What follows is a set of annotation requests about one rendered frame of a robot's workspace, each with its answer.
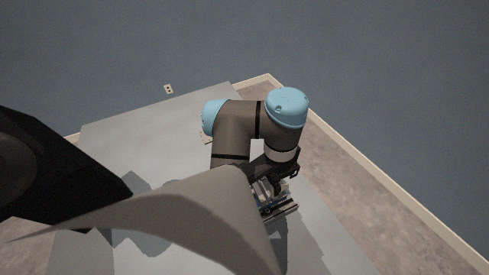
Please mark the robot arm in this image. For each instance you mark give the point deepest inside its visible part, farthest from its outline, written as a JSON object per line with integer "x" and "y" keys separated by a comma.
{"x": 212, "y": 213}

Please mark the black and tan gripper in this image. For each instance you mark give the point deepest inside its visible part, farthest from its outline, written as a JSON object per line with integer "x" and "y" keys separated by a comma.
{"x": 276, "y": 184}

